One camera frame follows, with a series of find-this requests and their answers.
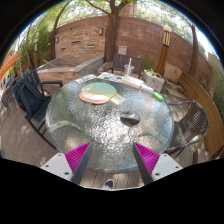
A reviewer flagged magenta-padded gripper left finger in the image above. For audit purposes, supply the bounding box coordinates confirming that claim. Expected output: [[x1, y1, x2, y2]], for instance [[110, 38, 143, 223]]
[[39, 142, 94, 186]]

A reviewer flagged white square planter box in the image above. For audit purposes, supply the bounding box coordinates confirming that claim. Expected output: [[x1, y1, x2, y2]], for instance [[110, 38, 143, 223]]
[[142, 68, 166, 94]]

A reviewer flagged dark wooden slatted chair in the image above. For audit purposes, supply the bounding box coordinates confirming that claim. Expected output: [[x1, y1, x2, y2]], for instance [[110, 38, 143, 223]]
[[107, 53, 145, 79]]

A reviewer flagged wooden garden lamp post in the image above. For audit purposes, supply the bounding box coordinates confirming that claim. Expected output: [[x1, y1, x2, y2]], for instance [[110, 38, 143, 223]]
[[155, 24, 173, 77]]

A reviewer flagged curved wooden bench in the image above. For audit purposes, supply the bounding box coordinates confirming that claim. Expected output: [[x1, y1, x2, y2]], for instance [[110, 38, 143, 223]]
[[178, 71, 224, 158]]

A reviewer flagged small pale booklet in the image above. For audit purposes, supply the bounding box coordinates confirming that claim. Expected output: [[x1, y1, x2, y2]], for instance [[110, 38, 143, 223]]
[[139, 83, 155, 94]]

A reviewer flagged dark wicker garden chair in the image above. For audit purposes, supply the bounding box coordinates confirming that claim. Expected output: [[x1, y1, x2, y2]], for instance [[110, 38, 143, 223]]
[[164, 99, 210, 158]]

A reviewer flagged colourful sticker sheet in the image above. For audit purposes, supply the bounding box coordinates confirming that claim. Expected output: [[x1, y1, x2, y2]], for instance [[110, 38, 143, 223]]
[[97, 71, 124, 84]]

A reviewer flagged clear plastic cup with straw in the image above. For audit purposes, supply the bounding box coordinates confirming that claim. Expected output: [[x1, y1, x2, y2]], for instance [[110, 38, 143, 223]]
[[123, 57, 135, 78]]

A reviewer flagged large tree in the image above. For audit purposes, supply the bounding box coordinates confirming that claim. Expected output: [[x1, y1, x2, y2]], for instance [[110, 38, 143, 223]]
[[84, 0, 134, 63]]

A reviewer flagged beige square stone slab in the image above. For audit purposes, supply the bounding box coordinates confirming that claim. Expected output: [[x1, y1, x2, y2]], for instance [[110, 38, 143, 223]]
[[163, 63, 184, 84]]

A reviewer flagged raised stone garden bed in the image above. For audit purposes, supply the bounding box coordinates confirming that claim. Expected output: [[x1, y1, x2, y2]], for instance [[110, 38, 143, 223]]
[[36, 55, 105, 86]]

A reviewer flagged dark grey computer mouse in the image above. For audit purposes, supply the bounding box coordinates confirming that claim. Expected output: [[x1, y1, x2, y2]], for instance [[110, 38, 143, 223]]
[[120, 111, 141, 127]]

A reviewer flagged orange canopy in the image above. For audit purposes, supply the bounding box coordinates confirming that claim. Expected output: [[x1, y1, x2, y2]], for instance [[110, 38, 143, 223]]
[[0, 51, 21, 81]]

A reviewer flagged small green packet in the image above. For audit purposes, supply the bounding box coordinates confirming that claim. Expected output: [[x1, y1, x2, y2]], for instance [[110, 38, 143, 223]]
[[152, 91, 165, 103]]

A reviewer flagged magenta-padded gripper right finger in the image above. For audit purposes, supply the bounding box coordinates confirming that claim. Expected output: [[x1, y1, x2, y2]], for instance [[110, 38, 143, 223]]
[[132, 142, 184, 186]]

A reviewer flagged thin tree trunk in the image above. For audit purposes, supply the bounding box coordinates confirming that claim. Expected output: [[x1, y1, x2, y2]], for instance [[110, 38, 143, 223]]
[[189, 23, 200, 78]]

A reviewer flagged black slatted garden chair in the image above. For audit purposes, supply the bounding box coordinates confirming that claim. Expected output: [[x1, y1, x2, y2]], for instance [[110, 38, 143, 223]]
[[12, 68, 64, 149]]

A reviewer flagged green pink round mouse pad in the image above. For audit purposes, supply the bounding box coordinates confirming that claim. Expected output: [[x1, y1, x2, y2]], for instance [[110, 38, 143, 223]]
[[78, 81, 118, 105]]

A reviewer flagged grey wall box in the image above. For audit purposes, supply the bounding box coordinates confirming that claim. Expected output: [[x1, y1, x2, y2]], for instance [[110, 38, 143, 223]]
[[117, 44, 128, 56]]

